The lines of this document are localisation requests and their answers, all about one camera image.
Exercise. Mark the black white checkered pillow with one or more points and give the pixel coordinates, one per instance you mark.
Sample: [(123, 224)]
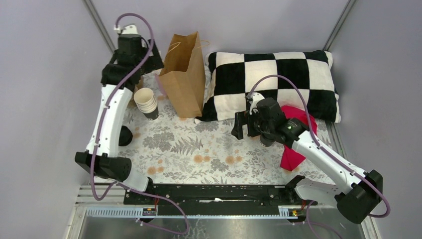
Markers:
[(291, 78)]

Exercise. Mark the brown paper bag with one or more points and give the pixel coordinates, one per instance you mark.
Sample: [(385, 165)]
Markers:
[(183, 76)]

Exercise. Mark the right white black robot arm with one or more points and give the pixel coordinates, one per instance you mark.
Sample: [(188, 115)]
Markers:
[(355, 192)]

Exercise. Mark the stack of paper cups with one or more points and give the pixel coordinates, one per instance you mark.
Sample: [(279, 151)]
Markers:
[(146, 102)]

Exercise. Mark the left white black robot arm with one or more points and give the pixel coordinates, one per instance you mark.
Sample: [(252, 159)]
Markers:
[(119, 78)]

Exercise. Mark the red cloth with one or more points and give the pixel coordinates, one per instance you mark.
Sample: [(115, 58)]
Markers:
[(291, 159)]

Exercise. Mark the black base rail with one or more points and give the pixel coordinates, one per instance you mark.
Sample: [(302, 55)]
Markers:
[(217, 200)]

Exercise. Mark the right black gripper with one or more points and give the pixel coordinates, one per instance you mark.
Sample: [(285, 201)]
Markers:
[(244, 118)]

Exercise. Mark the floral patterned table mat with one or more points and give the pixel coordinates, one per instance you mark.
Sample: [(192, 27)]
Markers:
[(174, 150)]

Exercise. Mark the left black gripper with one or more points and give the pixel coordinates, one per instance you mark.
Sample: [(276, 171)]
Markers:
[(154, 61)]

